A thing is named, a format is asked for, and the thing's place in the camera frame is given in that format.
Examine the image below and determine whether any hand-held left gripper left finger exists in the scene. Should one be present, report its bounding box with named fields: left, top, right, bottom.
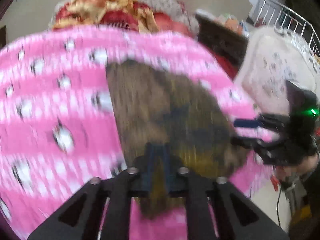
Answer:
left=27, top=142, right=160, bottom=240

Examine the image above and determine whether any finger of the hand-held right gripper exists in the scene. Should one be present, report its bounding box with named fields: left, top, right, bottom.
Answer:
left=230, top=135, right=274, bottom=164
left=233, top=118, right=282, bottom=132

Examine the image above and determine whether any white patterned cloth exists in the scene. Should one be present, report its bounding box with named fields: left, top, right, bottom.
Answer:
left=234, top=26, right=320, bottom=120

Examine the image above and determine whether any black cable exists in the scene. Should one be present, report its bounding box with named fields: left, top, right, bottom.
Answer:
left=275, top=180, right=288, bottom=227

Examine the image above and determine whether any pink printed blanket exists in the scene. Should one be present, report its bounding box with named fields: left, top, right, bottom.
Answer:
left=0, top=26, right=274, bottom=240

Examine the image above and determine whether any metal railing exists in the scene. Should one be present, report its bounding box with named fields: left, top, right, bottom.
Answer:
left=246, top=0, right=320, bottom=58

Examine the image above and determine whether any brown floral garment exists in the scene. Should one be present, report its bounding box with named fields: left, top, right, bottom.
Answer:
left=105, top=59, right=248, bottom=219

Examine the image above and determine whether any red cloth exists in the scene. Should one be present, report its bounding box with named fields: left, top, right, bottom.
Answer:
left=214, top=54, right=239, bottom=80

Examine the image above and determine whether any dark wooden nightstand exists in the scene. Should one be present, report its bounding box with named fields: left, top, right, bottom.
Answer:
left=195, top=11, right=249, bottom=67

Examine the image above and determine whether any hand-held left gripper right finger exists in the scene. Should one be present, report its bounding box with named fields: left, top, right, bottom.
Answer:
left=159, top=142, right=291, bottom=240

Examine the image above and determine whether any red gold floral quilt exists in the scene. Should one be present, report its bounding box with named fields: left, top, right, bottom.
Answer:
left=51, top=0, right=195, bottom=39

